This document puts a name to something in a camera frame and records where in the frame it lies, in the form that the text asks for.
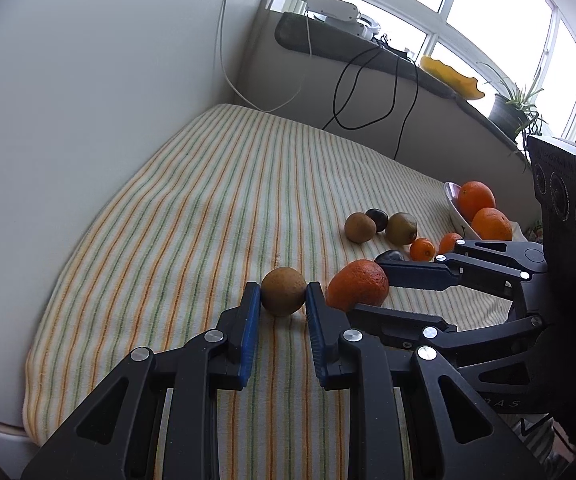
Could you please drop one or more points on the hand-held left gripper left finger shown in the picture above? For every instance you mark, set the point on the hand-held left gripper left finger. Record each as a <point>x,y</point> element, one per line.
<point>248,340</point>

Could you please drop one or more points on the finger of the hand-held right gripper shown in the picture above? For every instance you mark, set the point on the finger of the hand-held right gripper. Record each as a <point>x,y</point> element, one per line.
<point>397,321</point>
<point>417,275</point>

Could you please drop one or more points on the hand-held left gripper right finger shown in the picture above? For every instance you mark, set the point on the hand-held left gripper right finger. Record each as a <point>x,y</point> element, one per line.
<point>315,340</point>

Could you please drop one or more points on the small mandarin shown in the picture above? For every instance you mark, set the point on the small mandarin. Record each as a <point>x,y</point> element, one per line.
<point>422,249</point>

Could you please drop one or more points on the dark round fruit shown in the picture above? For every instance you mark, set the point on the dark round fruit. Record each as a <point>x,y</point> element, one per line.
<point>390,256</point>
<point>377,219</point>

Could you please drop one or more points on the mandarin with stem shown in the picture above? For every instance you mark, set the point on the mandarin with stem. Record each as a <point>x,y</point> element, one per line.
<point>447,243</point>

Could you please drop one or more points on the green kiwi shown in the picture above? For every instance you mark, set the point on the green kiwi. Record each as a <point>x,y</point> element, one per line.
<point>401,228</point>

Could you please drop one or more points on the brown kiwi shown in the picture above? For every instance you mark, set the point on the brown kiwi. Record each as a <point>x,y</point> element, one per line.
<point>283,292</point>
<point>359,227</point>

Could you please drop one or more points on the floral white plate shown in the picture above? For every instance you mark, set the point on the floral white plate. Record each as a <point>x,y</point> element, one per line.
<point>455,210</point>

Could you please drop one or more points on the large orange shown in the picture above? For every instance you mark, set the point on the large orange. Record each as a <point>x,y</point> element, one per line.
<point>475,199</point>
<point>491,225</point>

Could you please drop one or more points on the potted spider plant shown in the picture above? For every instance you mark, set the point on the potted spider plant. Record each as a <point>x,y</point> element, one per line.
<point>505,112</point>

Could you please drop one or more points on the striped tablecloth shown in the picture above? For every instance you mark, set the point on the striped tablecloth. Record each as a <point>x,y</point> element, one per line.
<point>193,200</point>

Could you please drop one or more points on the yellow bowl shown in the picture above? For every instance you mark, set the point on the yellow bowl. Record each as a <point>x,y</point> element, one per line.
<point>450,75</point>

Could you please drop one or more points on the striped blue white clothing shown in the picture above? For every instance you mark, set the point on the striped blue white clothing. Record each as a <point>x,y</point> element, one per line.
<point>537,440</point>

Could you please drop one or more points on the white charger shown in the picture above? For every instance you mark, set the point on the white charger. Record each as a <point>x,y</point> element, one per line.
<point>332,6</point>

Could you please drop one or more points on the white window frame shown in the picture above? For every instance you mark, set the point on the white window frame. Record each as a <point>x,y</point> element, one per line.
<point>392,4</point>

